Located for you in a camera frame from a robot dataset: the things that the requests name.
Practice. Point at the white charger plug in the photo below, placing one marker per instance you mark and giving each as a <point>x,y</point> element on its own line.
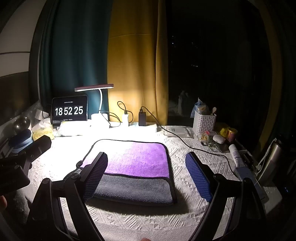
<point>125,119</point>

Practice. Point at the pale blue flat package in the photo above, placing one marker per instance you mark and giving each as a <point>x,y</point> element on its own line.
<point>257,185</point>

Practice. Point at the white power strip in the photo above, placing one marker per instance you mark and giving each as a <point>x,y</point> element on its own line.
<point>150,127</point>

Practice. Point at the blue snack packet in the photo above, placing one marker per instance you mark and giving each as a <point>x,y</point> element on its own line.
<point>199,107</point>

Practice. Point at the teal curtain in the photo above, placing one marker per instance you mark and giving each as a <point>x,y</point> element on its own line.
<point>74,58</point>

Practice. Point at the white desk lamp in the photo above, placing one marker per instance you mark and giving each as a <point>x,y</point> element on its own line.
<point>100,119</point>

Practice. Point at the white tissue pack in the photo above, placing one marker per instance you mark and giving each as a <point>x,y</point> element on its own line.
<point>42,125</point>

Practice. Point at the tablet showing clock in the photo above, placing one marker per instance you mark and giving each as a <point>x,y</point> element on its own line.
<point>69,111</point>

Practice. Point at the person's left hand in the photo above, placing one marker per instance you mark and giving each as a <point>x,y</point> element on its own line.
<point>2,202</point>

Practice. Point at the wooden spoon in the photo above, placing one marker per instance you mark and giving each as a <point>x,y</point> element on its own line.
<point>214,111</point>

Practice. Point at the yellow cup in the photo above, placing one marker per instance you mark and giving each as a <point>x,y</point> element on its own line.
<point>232,134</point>

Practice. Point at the blue round bowl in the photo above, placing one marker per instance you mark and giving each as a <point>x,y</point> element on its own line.
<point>19,141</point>

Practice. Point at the clear plastic bag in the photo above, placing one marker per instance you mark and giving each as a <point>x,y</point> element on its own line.
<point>34,111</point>

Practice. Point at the yellow curtain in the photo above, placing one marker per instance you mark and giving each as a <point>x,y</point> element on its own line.
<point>138,58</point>

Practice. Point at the stainless steel thermos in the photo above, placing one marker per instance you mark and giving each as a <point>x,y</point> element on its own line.
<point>270,162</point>

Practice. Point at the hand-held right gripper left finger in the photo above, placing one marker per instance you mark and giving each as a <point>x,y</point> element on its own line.
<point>98,172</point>

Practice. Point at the white earbuds case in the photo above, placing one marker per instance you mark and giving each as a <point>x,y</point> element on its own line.
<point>218,139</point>

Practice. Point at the black charger block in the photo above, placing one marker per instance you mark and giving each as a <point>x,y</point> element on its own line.
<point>142,118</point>

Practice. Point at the purple and grey towel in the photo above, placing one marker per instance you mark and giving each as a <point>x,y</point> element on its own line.
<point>138,160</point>

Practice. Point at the white plastic basket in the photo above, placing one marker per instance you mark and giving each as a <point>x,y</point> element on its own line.
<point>204,124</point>

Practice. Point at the white textured tablecloth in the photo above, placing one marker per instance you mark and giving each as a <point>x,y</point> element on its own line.
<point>148,220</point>

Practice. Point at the small yellow packet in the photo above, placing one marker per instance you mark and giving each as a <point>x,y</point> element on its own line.
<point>223,131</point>

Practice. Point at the metal bowl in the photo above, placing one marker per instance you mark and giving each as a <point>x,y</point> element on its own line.
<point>21,125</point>

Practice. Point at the white tube bottle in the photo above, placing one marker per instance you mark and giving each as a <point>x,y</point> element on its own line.
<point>235,154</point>

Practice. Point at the white wet wipes pack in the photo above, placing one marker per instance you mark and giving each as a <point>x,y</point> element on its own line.
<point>177,132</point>

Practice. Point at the clear snack container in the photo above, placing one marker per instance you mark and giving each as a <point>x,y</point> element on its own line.
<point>204,136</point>

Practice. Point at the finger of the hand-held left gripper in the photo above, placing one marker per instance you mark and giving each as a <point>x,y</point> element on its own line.
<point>40,146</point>

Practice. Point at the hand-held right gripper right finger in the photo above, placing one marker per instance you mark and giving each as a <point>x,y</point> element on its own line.
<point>198,176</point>

